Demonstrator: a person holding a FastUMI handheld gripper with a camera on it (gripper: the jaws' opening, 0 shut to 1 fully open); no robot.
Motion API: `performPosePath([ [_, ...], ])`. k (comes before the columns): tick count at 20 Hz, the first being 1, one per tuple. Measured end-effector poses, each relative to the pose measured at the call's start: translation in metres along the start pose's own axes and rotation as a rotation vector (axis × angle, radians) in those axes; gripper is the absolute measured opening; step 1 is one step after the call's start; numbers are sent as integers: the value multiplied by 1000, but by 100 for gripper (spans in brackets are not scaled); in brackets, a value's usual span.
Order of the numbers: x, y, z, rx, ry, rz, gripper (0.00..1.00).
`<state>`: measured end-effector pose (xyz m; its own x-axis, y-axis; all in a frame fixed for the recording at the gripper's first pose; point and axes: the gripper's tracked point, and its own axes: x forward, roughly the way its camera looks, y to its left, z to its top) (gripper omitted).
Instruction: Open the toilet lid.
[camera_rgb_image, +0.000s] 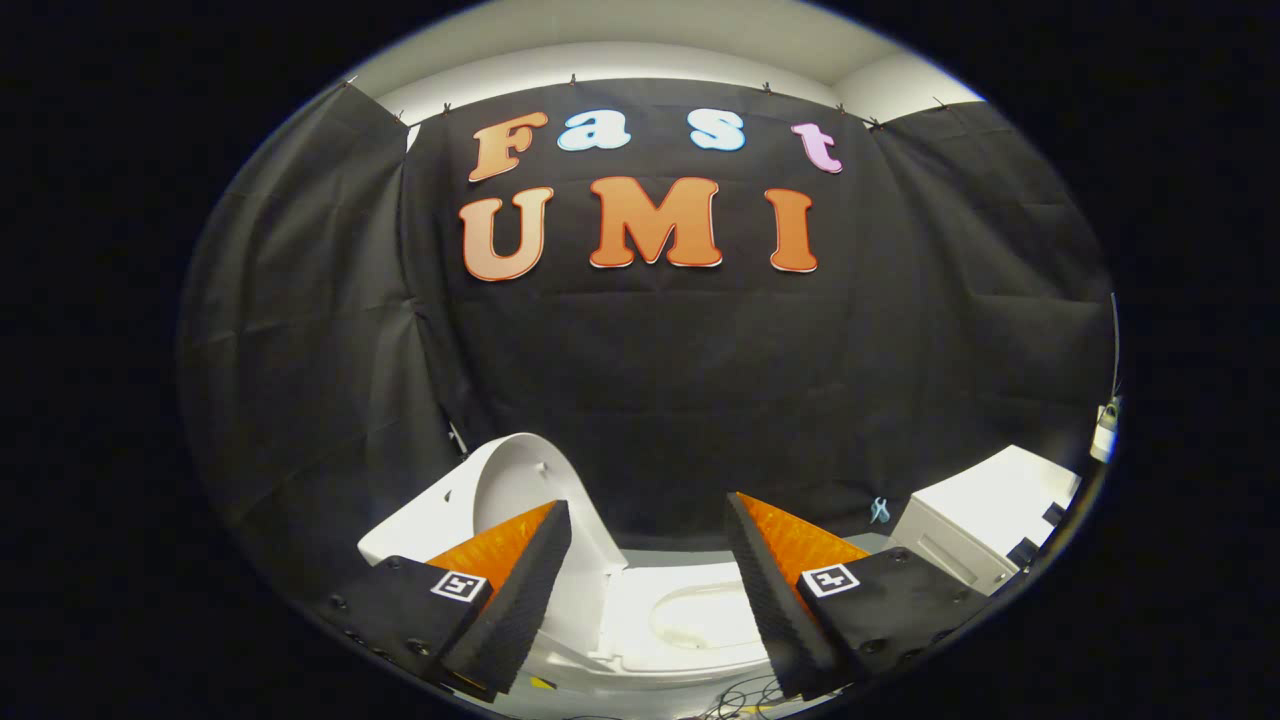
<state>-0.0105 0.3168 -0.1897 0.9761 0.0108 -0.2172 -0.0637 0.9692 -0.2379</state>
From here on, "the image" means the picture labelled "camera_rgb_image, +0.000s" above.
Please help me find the black cable tangle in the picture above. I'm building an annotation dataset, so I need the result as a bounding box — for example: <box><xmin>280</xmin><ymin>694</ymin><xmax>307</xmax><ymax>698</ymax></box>
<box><xmin>690</xmin><ymin>672</ymin><xmax>811</xmax><ymax>719</ymax></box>

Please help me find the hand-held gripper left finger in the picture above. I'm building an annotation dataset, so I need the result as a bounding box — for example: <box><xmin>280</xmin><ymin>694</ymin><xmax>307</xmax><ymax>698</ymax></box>
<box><xmin>325</xmin><ymin>500</ymin><xmax>573</xmax><ymax>703</ymax></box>

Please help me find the black backdrop cloth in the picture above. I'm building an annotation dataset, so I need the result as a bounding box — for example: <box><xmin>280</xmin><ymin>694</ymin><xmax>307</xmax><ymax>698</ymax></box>
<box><xmin>178</xmin><ymin>78</ymin><xmax>1116</xmax><ymax>601</ymax></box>

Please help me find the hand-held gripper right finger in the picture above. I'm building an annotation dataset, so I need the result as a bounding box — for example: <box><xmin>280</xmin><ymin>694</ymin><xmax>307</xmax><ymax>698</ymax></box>
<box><xmin>725</xmin><ymin>491</ymin><xmax>991</xmax><ymax>701</ymax></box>

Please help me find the white toilet body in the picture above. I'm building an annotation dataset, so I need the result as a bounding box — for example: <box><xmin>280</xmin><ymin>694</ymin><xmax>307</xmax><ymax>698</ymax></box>
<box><xmin>357</xmin><ymin>465</ymin><xmax>796</xmax><ymax>706</ymax></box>

